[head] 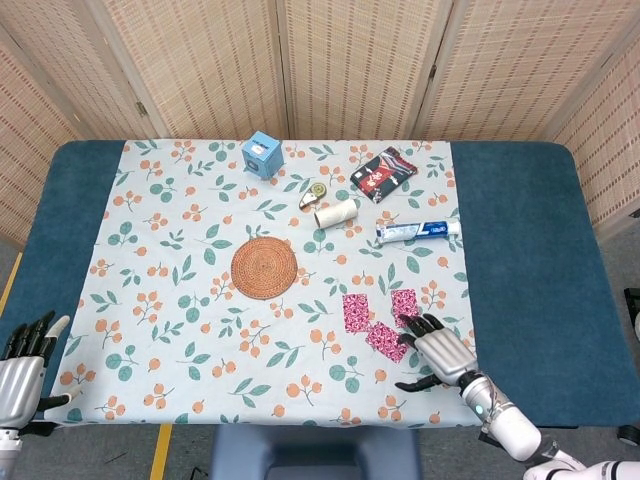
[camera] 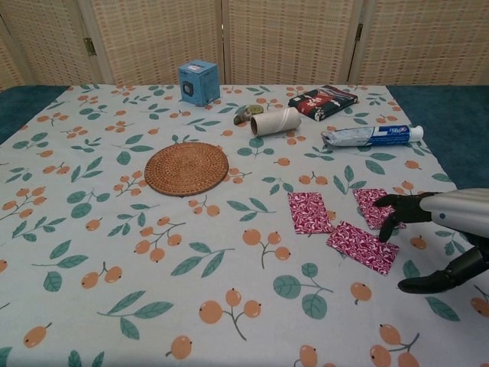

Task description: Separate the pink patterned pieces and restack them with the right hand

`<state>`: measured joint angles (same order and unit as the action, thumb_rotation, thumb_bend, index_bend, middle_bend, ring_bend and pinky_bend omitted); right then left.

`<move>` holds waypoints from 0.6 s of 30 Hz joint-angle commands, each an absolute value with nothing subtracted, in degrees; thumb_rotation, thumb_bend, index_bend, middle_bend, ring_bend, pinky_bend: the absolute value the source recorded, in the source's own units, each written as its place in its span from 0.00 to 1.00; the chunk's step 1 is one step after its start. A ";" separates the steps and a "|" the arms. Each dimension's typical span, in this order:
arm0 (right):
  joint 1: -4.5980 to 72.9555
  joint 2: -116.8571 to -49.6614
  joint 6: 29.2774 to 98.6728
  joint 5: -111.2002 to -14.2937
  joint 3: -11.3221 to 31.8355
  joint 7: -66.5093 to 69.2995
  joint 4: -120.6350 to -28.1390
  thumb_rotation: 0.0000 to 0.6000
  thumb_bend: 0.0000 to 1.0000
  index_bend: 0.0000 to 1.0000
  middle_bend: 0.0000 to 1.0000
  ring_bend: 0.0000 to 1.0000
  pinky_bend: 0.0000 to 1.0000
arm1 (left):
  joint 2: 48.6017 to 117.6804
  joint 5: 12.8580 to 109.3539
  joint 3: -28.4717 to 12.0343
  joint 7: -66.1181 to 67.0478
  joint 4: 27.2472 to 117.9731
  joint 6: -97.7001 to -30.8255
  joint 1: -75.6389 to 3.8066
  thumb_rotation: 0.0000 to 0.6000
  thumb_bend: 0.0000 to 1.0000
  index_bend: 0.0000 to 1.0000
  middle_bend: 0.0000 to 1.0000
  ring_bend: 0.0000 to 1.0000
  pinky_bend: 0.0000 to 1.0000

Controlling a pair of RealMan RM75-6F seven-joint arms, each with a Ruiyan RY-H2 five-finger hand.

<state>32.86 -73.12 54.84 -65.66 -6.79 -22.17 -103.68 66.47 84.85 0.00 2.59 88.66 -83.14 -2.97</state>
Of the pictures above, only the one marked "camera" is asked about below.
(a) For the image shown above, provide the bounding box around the white blue toothpaste tube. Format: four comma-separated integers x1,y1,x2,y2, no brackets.
320,125,425,148

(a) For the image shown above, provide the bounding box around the blue cube cardboard box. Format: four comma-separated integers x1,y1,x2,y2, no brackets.
177,60,220,107

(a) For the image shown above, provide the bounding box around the pink patterned cloth pouch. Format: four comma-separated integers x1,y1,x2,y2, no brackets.
326,220,400,275

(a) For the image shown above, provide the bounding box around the correction tape dispenser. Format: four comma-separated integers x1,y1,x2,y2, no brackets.
233,104,264,126

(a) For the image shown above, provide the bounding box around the woven bamboo folding screen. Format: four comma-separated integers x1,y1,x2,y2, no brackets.
0,0,489,91

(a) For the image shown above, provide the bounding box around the cardboard paper tube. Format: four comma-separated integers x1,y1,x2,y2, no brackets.
250,106,302,138

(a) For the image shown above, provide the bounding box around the round woven rattan coaster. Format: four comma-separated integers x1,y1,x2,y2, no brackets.
144,141,230,196

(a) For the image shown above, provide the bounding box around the black and red packet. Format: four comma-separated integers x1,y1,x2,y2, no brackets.
287,84,359,122

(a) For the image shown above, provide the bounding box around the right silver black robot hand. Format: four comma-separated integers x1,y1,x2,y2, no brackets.
372,182,489,294

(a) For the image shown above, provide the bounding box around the floral leaf print tablecloth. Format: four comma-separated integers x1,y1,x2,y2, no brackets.
0,83,489,367

